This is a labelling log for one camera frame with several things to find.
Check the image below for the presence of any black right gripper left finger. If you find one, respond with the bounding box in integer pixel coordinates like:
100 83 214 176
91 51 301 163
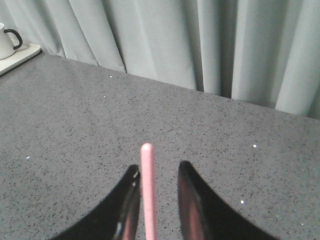
53 164 140 240

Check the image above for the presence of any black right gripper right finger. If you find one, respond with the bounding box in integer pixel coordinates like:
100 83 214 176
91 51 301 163
177 160 275 240

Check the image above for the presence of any pink chopstick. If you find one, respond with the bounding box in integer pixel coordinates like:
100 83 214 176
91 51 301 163
140 143 158 240

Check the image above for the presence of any grey-white curtain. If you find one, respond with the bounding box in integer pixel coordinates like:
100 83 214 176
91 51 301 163
0 0 320 119

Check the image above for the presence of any cream tray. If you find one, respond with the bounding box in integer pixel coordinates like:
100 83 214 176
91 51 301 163
0 42 41 76

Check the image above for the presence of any white mug black handle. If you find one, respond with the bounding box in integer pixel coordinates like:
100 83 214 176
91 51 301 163
0 23 23 60

